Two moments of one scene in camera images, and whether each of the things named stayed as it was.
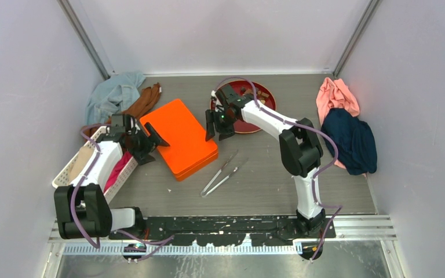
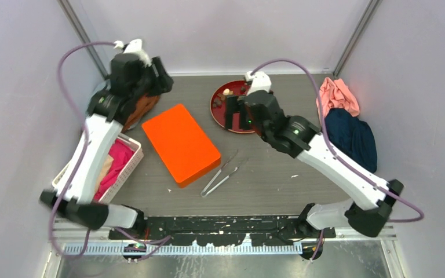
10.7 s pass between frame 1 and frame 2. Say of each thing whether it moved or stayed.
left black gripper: moved
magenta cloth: stayed
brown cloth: stayed
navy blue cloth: stayed
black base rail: stayed
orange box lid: moved
